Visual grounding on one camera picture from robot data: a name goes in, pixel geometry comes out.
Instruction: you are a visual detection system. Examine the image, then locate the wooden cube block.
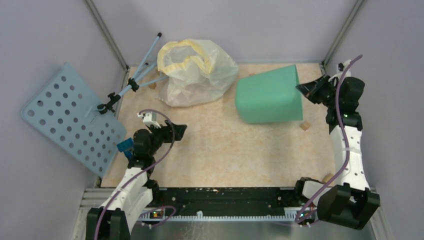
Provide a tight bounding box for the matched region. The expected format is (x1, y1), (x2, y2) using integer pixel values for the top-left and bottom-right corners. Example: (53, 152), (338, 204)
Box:
(299, 121), (312, 131)

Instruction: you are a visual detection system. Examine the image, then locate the light blue tripod stand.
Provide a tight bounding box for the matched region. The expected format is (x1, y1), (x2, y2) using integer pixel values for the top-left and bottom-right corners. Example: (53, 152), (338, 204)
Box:
(96, 32), (163, 115)

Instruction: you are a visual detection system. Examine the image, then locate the blue clamp block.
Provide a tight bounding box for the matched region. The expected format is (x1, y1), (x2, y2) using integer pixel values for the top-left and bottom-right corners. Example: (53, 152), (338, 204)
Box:
(116, 138), (134, 161)

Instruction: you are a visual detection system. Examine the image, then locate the light blue perforated board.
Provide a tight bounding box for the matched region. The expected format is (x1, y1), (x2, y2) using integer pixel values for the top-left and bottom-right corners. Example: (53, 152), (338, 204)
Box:
(21, 62), (127, 178)

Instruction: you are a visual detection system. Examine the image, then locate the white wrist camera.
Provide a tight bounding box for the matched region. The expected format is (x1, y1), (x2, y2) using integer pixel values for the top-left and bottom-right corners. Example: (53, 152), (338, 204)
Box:
(337, 59), (351, 73)
(137, 111), (161, 129)

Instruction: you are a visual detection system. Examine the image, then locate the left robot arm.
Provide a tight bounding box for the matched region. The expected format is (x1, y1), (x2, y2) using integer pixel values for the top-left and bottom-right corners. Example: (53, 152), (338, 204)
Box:
(85, 120), (187, 240)

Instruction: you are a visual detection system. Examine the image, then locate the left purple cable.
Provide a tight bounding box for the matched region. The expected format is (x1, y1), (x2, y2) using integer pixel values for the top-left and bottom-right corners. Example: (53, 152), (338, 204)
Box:
(93, 109), (176, 240)

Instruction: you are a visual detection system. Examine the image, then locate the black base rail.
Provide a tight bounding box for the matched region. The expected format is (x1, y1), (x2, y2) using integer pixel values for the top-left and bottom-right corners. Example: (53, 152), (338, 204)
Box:
(148, 187), (307, 218)

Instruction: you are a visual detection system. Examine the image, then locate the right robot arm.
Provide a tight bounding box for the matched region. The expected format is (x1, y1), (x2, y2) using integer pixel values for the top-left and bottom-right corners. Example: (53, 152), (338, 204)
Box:
(293, 75), (381, 230)

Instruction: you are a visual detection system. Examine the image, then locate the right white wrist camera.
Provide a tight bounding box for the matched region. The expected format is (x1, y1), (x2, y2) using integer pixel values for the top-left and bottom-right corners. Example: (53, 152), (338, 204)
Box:
(337, 59), (351, 73)

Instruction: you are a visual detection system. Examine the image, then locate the translucent white yellow trash bag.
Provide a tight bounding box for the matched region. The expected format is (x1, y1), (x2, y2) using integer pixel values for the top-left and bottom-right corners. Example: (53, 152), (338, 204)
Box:
(157, 38), (239, 107)

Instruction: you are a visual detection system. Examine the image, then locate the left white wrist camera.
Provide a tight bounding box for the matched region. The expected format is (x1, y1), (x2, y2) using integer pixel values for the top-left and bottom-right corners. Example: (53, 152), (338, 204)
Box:
(137, 111), (161, 129)

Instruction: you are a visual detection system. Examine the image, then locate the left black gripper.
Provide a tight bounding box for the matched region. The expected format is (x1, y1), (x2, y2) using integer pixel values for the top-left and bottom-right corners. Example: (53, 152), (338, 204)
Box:
(147, 119), (187, 156)

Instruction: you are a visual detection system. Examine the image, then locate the green plastic trash bin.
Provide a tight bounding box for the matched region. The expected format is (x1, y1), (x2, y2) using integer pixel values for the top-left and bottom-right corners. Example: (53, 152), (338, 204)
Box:
(234, 64), (303, 124)

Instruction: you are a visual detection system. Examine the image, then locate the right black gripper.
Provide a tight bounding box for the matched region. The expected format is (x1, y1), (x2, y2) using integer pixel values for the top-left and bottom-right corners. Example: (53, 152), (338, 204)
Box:
(296, 73), (340, 109)

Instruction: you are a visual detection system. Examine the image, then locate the small wooden block near tripod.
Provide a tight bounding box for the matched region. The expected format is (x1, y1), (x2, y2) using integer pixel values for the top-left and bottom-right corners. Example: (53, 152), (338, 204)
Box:
(148, 82), (157, 90)

